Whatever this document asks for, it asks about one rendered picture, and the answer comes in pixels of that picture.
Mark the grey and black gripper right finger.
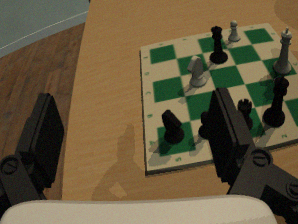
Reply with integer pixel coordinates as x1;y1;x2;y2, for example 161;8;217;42
205;87;298;224

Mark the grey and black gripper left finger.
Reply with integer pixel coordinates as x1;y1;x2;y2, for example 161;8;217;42
0;93;64;219

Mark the white chess king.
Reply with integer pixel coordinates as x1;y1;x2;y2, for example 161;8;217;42
273;27;293;75

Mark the white pawn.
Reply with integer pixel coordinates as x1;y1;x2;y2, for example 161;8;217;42
228;20;240;42

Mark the green and white chessboard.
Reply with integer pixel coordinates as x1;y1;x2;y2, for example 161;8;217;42
141;23;298;173

